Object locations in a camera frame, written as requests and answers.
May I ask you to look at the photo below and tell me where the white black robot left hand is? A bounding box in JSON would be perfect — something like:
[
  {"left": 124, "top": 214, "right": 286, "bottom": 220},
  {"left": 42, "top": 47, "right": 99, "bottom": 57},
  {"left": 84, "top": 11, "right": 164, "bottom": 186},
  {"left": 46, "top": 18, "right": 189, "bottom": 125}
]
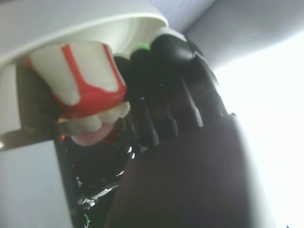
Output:
[{"left": 0, "top": 27, "right": 287, "bottom": 228}]

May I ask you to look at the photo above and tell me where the strawberry cream toy cake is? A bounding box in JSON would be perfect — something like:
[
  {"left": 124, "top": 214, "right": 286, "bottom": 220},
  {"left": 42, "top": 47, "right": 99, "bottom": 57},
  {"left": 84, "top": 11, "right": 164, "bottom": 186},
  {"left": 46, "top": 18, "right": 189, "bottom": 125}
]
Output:
[{"left": 23, "top": 40, "right": 131, "bottom": 146}]

